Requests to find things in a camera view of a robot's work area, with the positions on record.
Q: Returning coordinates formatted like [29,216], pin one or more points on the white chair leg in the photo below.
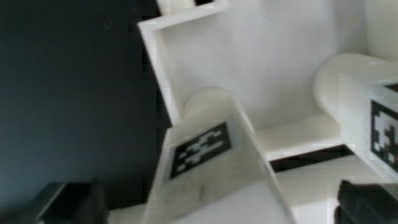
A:
[216,186]
[356,94]

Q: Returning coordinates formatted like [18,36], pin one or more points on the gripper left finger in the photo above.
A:
[72,204]

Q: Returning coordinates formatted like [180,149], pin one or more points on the white chair seat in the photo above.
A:
[249,46]

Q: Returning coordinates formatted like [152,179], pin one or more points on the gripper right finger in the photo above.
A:
[367,203]

